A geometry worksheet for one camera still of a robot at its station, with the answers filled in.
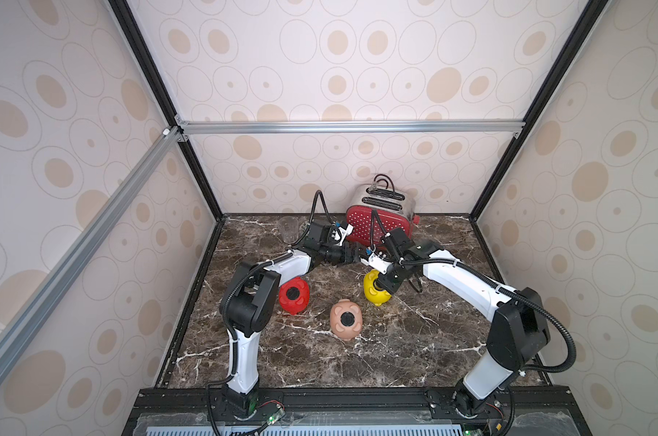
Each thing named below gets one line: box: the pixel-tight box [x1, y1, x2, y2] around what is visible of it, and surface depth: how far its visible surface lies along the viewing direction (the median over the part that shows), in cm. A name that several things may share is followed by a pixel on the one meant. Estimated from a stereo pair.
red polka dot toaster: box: [345, 184, 421, 248], surface depth 102 cm
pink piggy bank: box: [329, 298, 363, 341], surface depth 83 cm
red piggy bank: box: [278, 276, 311, 316], surface depth 87 cm
